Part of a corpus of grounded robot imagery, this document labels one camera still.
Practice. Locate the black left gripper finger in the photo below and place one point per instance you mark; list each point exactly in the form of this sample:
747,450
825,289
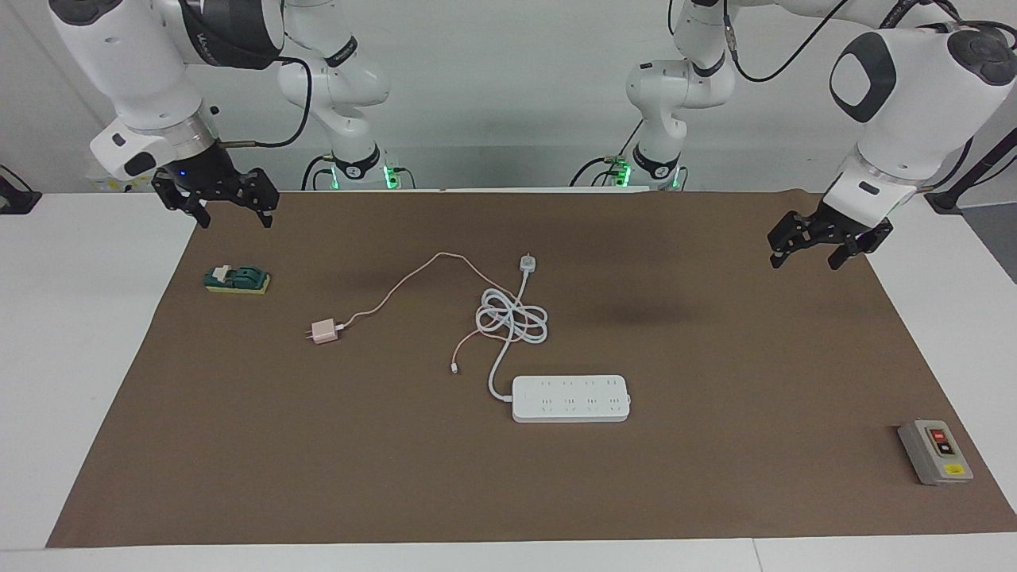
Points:
862,242
794,230

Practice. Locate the brown table mat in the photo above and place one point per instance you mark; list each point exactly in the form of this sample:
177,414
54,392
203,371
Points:
318,445

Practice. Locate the pink charger adapter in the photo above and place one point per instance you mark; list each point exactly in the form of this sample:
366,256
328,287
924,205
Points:
324,331

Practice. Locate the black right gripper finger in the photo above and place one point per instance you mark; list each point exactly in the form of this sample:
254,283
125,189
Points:
262,195
179,195

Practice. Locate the white power strip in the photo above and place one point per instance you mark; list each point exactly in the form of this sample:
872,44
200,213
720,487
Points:
572,399

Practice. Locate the black clamp stand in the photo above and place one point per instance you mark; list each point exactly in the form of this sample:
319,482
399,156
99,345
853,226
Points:
16,200
945,199

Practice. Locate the grey push button box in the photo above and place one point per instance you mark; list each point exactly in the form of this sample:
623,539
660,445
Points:
933,457

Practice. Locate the white box yellow labels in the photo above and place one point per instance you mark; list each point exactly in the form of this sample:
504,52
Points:
111,184

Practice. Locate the green knife switch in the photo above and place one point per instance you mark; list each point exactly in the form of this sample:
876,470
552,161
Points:
238,280

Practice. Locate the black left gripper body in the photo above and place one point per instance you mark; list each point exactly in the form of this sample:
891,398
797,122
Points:
838,224

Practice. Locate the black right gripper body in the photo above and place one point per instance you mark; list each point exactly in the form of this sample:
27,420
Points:
203,175

